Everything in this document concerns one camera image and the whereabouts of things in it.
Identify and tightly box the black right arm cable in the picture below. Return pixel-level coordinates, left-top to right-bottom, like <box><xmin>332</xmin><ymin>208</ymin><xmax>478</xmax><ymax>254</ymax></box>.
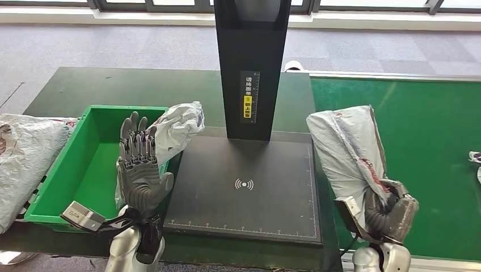
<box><xmin>339</xmin><ymin>234</ymin><xmax>358</xmax><ymax>261</ymax></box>

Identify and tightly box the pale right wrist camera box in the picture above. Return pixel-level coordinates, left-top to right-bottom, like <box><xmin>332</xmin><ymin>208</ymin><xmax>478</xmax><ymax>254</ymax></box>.
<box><xmin>334</xmin><ymin>195</ymin><xmax>377</xmax><ymax>243</ymax></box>

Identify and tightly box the black inbound scanning machine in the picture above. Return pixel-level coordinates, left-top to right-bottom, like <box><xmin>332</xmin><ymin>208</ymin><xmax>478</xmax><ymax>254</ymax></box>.
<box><xmin>164</xmin><ymin>0</ymin><xmax>324</xmax><ymax>247</ymax></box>

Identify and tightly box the flat parcel bag red print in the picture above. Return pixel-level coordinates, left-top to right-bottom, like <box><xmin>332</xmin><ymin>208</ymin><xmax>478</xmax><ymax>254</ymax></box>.
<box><xmin>45</xmin><ymin>117</ymin><xmax>79</xmax><ymax>130</ymax></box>

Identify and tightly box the grey parcel bag red print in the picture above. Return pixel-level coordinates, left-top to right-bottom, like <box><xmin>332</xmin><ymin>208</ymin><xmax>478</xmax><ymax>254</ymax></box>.
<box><xmin>306</xmin><ymin>105</ymin><xmax>391</xmax><ymax>241</ymax></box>

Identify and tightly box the white parcel bag black print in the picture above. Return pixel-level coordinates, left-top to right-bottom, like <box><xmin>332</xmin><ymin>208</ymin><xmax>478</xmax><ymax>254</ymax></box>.
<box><xmin>469</xmin><ymin>151</ymin><xmax>481</xmax><ymax>185</ymax></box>

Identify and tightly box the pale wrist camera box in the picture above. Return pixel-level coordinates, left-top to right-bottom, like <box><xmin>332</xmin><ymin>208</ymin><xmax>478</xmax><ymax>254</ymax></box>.
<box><xmin>61</xmin><ymin>201</ymin><xmax>106</xmax><ymax>232</ymax></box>
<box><xmin>334</xmin><ymin>195</ymin><xmax>377</xmax><ymax>243</ymax></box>

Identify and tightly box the large grey parcel bag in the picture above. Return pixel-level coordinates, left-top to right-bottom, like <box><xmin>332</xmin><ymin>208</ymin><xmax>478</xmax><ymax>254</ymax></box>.
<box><xmin>0</xmin><ymin>114</ymin><xmax>70</xmax><ymax>235</ymax></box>

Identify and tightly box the dark green table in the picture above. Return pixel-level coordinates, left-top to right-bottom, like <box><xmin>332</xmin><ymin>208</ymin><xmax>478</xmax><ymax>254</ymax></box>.
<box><xmin>0</xmin><ymin>66</ymin><xmax>343</xmax><ymax>272</ymax></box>

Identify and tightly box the green conveyor belt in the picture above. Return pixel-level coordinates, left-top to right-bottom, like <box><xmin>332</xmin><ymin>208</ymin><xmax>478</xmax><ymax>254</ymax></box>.
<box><xmin>310</xmin><ymin>76</ymin><xmax>481</xmax><ymax>262</ymax></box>

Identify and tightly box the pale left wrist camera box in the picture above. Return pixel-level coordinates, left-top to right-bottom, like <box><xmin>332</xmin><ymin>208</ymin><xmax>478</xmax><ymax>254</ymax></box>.
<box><xmin>61</xmin><ymin>201</ymin><xmax>106</xmax><ymax>232</ymax></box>

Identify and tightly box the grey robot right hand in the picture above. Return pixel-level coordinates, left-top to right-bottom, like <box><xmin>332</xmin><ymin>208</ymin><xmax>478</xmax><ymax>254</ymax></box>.
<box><xmin>362</xmin><ymin>179</ymin><xmax>420</xmax><ymax>245</ymax></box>

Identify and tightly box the pale round base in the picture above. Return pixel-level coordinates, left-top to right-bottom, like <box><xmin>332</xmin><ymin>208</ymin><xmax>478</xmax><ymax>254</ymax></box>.
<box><xmin>0</xmin><ymin>252</ymin><xmax>39</xmax><ymax>267</ymax></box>

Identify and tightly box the silver conveyor frame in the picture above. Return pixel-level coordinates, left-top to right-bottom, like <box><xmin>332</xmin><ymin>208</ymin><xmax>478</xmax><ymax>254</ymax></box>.
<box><xmin>298</xmin><ymin>70</ymin><xmax>481</xmax><ymax>272</ymax></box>

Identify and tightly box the black yellow ruler sticker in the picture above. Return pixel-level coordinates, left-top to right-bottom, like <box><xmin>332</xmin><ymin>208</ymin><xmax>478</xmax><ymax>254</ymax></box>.
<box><xmin>240</xmin><ymin>70</ymin><xmax>261</xmax><ymax>125</ymax></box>

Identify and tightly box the green plastic crate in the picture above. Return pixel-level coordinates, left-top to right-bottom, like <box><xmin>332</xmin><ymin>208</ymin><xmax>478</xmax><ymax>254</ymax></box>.
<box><xmin>24</xmin><ymin>105</ymin><xmax>170</xmax><ymax>233</ymax></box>

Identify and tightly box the white conveyor roller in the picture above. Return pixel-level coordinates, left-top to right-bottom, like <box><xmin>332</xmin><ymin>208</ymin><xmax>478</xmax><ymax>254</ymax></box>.
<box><xmin>284</xmin><ymin>59</ymin><xmax>305</xmax><ymax>72</ymax></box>

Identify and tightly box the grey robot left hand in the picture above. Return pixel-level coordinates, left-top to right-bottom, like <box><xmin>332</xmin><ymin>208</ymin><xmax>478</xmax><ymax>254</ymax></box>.
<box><xmin>116</xmin><ymin>111</ymin><xmax>175</xmax><ymax>219</ymax></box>

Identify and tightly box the dark window frame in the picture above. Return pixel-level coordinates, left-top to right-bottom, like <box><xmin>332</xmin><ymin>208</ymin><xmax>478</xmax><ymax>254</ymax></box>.
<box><xmin>0</xmin><ymin>0</ymin><xmax>481</xmax><ymax>15</ymax></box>

